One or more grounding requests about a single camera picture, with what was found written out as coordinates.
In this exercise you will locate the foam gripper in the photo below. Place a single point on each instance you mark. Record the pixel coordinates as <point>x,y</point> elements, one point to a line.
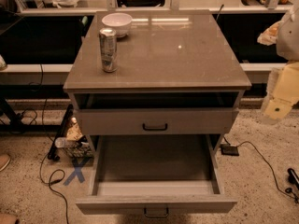
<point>289,41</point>

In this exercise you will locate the grey drawer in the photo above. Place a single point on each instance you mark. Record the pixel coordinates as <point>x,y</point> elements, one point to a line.
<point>155,176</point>
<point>156,121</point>

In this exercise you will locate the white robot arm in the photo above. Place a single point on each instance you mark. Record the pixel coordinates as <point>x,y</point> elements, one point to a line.
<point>284,34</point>

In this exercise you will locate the closed grey top drawer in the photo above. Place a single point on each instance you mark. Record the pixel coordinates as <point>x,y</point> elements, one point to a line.
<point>156,121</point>

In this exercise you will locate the grey drawer cabinet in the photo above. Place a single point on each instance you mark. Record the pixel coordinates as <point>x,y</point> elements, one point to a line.
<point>169,60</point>

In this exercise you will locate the black floor pedal box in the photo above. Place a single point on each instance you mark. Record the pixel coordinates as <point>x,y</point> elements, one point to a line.
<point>229,150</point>

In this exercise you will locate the black device right edge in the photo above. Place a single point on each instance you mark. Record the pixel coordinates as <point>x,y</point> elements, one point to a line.
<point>293,177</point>

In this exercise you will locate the white ceramic bowl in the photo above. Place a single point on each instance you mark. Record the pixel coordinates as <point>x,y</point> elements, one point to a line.
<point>120,22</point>

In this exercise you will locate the silver drink can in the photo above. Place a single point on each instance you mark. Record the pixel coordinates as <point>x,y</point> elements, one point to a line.
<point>108,49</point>

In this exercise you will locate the shoe tip left edge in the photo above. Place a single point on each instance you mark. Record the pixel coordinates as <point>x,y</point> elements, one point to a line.
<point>4,161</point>

